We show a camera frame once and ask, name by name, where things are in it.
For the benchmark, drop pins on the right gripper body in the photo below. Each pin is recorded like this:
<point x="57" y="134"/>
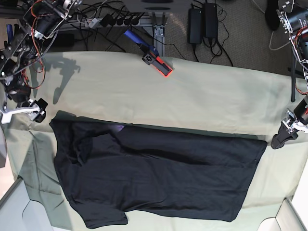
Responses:
<point x="29" y="107"/>

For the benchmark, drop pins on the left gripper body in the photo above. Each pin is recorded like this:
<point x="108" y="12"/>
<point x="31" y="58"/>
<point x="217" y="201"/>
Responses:
<point x="295" y="121"/>

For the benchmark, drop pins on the black T-shirt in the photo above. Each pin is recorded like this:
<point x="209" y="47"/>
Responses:
<point x="108" y="169"/>

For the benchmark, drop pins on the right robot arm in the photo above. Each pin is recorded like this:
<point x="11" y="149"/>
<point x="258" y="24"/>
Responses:
<point x="23" y="49"/>

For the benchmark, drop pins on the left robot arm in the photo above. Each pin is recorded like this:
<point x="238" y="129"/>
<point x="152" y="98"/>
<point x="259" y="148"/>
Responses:
<point x="293" y="14"/>

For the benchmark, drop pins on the black adapter on left floor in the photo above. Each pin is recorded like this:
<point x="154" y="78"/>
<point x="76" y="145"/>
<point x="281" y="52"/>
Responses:
<point x="64" y="40"/>

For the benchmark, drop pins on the white bin lower right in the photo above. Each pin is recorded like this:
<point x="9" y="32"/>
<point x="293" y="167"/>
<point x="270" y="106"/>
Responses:
<point x="287" y="219"/>

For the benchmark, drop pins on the white bin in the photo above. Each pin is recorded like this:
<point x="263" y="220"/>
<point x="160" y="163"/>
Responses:
<point x="287" y="219"/>
<point x="19" y="213"/>

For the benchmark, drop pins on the green table cloth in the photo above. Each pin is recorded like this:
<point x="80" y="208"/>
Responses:
<point x="119" y="87"/>

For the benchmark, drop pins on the blue clamp at left edge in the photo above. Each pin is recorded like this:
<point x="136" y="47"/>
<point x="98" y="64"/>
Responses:
<point x="9" y="29"/>

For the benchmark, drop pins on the white bin lower left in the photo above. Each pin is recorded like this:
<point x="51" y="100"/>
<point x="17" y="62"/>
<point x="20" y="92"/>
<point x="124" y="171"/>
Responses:
<point x="19" y="213"/>

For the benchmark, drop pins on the blue orange bar clamp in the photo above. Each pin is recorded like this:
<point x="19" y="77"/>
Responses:
<point x="151" y="55"/>

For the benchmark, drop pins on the black power strip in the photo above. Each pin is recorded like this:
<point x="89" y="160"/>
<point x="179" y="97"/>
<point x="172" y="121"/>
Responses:
<point x="109" y="20"/>

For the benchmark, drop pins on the black power adapter brick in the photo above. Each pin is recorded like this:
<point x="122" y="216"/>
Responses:
<point x="194" y="34"/>

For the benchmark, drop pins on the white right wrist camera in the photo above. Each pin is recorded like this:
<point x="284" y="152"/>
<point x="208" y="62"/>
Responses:
<point x="5" y="115"/>

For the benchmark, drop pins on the aluminium frame post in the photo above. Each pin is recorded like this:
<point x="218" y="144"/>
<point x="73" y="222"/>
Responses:
<point x="159" y="21"/>

